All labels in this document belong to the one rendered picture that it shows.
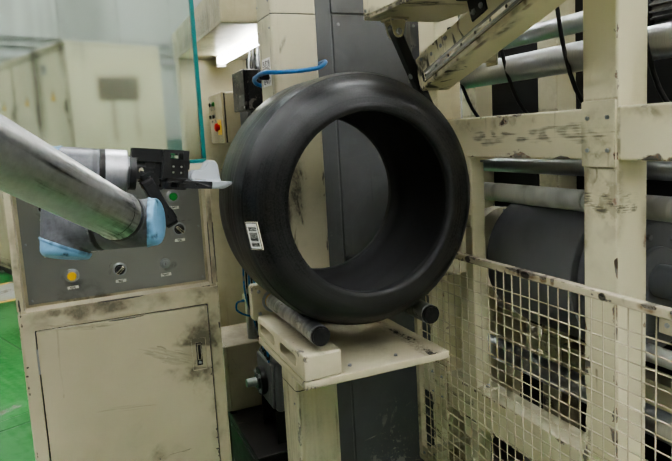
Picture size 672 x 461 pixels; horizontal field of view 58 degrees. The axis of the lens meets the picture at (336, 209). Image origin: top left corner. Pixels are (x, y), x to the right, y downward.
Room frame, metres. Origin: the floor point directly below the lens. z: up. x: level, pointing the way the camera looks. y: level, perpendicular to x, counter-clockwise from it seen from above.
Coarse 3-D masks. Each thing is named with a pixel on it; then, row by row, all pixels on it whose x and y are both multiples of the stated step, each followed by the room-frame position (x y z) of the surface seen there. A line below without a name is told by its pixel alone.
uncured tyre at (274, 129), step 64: (256, 128) 1.30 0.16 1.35; (320, 128) 1.27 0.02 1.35; (384, 128) 1.64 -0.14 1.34; (448, 128) 1.42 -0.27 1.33; (256, 192) 1.24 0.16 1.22; (448, 192) 1.41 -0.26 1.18; (256, 256) 1.25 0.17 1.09; (384, 256) 1.63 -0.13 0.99; (448, 256) 1.40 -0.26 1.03; (320, 320) 1.33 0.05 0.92
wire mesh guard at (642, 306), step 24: (480, 264) 1.50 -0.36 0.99; (504, 264) 1.43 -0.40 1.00; (480, 288) 1.52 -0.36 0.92; (528, 288) 1.35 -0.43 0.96; (576, 288) 1.21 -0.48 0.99; (504, 312) 1.43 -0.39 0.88; (648, 312) 1.05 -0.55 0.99; (432, 336) 1.74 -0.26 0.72; (504, 336) 1.43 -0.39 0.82; (600, 336) 1.16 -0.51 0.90; (648, 336) 1.06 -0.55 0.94; (456, 360) 1.62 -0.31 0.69; (480, 360) 1.53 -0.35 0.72; (504, 360) 1.44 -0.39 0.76; (528, 360) 1.36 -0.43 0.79; (624, 360) 1.11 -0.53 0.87; (528, 384) 1.36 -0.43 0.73; (552, 384) 1.29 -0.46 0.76; (648, 384) 1.06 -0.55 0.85; (528, 408) 1.36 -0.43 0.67; (528, 432) 1.36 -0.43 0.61; (432, 456) 1.76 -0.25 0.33; (456, 456) 1.64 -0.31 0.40; (528, 456) 1.36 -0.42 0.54
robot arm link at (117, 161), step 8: (112, 152) 1.21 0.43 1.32; (120, 152) 1.21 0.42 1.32; (112, 160) 1.19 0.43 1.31; (120, 160) 1.20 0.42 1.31; (128, 160) 1.21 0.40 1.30; (112, 168) 1.18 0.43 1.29; (120, 168) 1.19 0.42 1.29; (128, 168) 1.20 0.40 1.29; (112, 176) 1.18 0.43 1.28; (120, 176) 1.19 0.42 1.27; (128, 176) 1.21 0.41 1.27; (120, 184) 1.19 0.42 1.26; (128, 184) 1.22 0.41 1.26
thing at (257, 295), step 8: (248, 288) 1.59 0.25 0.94; (256, 288) 1.57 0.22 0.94; (256, 296) 1.57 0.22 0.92; (264, 296) 1.58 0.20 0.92; (256, 304) 1.57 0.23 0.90; (264, 304) 1.58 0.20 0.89; (256, 312) 1.57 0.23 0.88; (264, 312) 1.58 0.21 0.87; (272, 312) 1.59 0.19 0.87; (256, 320) 1.57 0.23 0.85
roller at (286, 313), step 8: (272, 296) 1.56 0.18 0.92; (272, 304) 1.52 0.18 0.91; (280, 304) 1.48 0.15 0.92; (280, 312) 1.46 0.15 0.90; (288, 312) 1.42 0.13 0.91; (296, 312) 1.39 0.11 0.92; (288, 320) 1.40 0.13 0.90; (296, 320) 1.36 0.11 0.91; (304, 320) 1.33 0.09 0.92; (312, 320) 1.32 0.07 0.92; (296, 328) 1.36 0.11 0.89; (304, 328) 1.31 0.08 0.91; (312, 328) 1.28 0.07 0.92; (320, 328) 1.27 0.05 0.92; (304, 336) 1.32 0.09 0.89; (312, 336) 1.27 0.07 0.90; (320, 336) 1.27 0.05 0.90; (328, 336) 1.28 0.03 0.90; (320, 344) 1.27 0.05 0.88
